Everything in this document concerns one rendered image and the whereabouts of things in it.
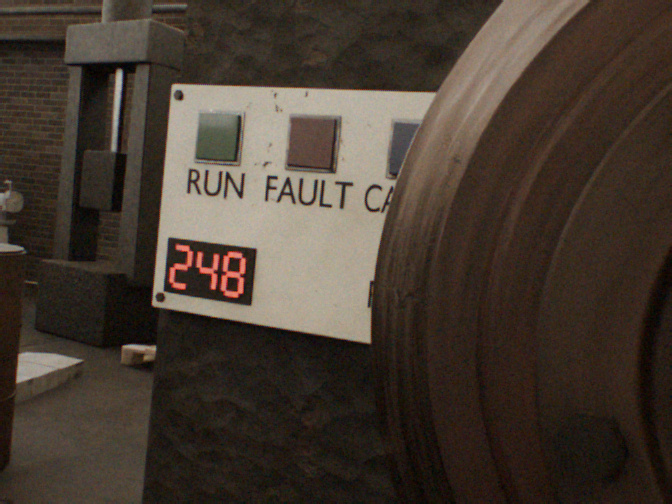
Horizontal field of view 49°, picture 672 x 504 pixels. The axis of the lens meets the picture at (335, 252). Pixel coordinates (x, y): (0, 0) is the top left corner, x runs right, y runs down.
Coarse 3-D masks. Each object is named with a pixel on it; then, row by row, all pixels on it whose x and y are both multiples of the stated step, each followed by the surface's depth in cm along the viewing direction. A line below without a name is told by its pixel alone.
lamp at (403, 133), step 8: (400, 128) 51; (408, 128) 51; (416, 128) 51; (392, 136) 52; (400, 136) 51; (408, 136) 51; (392, 144) 52; (400, 144) 51; (408, 144) 51; (392, 152) 52; (400, 152) 51; (392, 160) 52; (400, 160) 51; (392, 168) 52; (400, 168) 51
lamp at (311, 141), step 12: (300, 120) 54; (312, 120) 54; (324, 120) 54; (300, 132) 54; (312, 132) 54; (324, 132) 54; (300, 144) 54; (312, 144) 54; (324, 144) 54; (288, 156) 55; (300, 156) 54; (312, 156) 54; (324, 156) 54; (324, 168) 54
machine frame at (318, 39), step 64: (192, 0) 61; (256, 0) 58; (320, 0) 56; (384, 0) 54; (448, 0) 52; (192, 64) 61; (256, 64) 58; (320, 64) 56; (384, 64) 54; (448, 64) 52; (192, 320) 61; (192, 384) 61; (256, 384) 59; (320, 384) 57; (192, 448) 61; (256, 448) 59; (320, 448) 57
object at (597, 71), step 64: (640, 0) 32; (576, 64) 33; (640, 64) 30; (512, 128) 34; (576, 128) 31; (512, 192) 34; (576, 192) 31; (448, 256) 35; (512, 256) 32; (448, 320) 35; (512, 320) 32; (448, 384) 35; (512, 384) 32; (448, 448) 35; (512, 448) 32
